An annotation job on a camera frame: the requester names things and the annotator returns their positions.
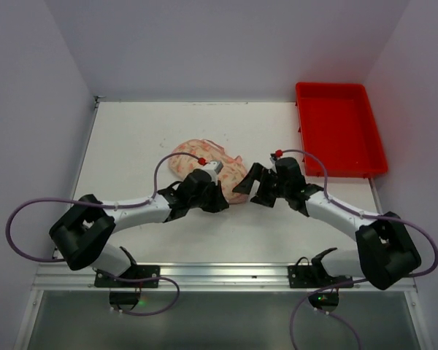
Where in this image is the floral mesh laundry bag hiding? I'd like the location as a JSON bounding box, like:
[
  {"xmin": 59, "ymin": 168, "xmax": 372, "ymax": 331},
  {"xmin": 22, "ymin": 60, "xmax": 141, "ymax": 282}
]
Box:
[{"xmin": 168, "ymin": 139, "xmax": 248, "ymax": 204}]

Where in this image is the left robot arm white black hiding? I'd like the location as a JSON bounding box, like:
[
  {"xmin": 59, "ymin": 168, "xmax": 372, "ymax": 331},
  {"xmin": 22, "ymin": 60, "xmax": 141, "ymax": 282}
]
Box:
[{"xmin": 49, "ymin": 169, "xmax": 229, "ymax": 279}]

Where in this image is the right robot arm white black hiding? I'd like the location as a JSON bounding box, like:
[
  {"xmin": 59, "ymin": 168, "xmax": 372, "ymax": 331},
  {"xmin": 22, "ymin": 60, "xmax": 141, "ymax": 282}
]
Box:
[{"xmin": 233, "ymin": 157, "xmax": 421, "ymax": 290}]

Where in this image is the red plastic tray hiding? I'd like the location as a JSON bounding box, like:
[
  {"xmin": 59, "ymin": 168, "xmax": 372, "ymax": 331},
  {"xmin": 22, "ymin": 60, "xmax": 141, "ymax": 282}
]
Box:
[{"xmin": 296, "ymin": 82, "xmax": 388, "ymax": 178}]

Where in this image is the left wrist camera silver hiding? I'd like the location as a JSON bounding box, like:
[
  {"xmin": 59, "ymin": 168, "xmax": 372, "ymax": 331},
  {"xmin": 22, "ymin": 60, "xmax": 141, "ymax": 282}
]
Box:
[{"xmin": 199, "ymin": 158, "xmax": 223, "ymax": 176}]

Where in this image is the aluminium front rail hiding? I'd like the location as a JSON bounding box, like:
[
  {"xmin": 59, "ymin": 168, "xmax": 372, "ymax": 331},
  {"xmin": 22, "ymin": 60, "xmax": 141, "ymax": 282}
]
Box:
[{"xmin": 31, "ymin": 260, "xmax": 417, "ymax": 292}]

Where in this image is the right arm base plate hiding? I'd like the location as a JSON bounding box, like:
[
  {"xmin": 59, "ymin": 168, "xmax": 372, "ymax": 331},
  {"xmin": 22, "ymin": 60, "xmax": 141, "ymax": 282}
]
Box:
[{"xmin": 287, "ymin": 257, "xmax": 354, "ymax": 289}]

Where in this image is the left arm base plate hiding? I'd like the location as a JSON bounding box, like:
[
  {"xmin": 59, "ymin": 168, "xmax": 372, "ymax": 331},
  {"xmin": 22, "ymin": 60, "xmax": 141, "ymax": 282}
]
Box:
[{"xmin": 94, "ymin": 265, "xmax": 161, "ymax": 289}]

